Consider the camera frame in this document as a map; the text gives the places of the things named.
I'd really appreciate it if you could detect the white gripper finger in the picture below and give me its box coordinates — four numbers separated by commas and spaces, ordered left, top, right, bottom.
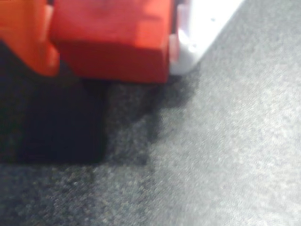
168, 0, 246, 76

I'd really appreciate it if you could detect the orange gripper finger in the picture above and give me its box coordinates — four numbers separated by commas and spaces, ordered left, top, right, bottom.
0, 0, 61, 77

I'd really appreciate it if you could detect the red cube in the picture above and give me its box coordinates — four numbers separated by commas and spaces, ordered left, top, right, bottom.
48, 0, 176, 84

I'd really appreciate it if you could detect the black felt mat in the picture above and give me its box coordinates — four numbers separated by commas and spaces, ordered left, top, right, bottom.
0, 0, 301, 226

